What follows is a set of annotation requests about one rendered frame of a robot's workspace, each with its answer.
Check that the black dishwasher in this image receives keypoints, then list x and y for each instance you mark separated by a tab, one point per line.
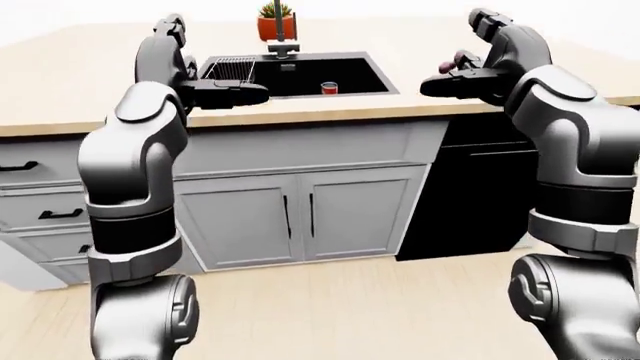
450	210

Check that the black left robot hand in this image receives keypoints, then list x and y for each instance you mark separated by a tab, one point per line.
230	95

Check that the grey sink faucet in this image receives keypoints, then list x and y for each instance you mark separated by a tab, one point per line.
279	26

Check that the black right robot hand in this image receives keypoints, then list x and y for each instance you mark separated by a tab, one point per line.
460	84

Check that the green plant in orange pot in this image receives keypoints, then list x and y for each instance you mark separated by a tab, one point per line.
267	30

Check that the purple vegetable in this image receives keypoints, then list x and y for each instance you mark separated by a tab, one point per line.
445	66

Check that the grey cabinet drawer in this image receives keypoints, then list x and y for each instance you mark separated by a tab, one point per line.
50	157
20	202
50	247

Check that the black rectangular sink basin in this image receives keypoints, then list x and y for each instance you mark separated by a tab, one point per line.
350	71

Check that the grey kitchen island cabinet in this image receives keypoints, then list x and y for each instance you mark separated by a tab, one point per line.
300	146

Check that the small red can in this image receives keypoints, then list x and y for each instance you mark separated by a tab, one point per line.
329	88

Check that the grey cabinet door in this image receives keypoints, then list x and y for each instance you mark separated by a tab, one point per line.
235	225
360	217

